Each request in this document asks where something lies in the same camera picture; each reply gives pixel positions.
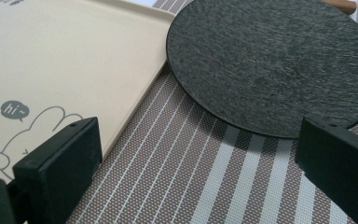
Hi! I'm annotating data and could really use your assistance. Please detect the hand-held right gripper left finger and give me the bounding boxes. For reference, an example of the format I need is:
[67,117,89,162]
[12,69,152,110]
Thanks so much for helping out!
[12,116,103,224]

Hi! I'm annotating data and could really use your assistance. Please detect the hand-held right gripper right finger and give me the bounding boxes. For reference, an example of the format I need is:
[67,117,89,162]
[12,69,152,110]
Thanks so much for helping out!
[294,116,358,224]

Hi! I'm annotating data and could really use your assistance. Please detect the beige rectangular tray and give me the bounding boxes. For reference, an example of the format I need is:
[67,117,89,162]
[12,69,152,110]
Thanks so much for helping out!
[0,0,176,185]

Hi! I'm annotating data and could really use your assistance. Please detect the brown striped woven placemat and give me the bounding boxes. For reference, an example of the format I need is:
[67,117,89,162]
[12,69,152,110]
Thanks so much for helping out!
[65,0,358,224]

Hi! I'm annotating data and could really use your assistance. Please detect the round dark slate plate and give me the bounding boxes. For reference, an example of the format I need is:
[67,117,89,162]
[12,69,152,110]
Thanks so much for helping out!
[166,0,358,140]

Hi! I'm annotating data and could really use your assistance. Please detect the wooden handle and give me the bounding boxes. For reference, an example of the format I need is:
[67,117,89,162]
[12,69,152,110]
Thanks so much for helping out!
[321,0,358,16]

